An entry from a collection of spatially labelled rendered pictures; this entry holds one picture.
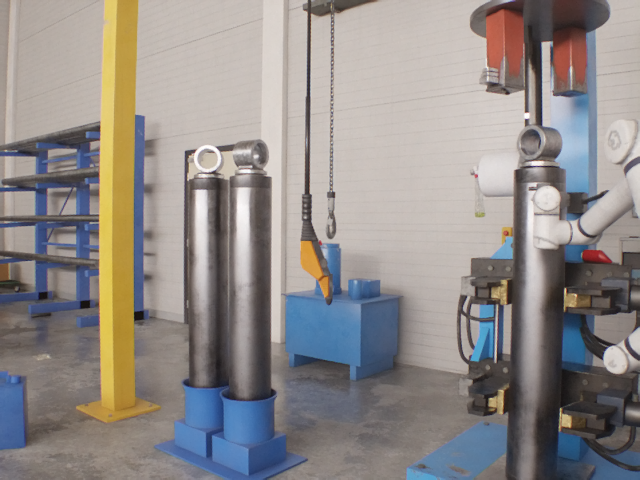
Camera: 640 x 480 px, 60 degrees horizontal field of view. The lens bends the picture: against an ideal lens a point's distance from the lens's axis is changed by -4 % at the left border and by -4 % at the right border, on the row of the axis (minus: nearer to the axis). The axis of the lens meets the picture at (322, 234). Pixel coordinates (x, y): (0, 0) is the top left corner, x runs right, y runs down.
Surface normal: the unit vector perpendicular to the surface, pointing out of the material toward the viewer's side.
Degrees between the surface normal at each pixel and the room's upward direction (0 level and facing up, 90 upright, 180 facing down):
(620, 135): 87
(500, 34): 90
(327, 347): 90
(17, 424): 90
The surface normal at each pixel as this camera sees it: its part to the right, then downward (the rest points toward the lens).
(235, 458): -0.63, 0.00
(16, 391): 0.39, 0.02
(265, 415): 0.73, 0.02
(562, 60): -0.90, 0.00
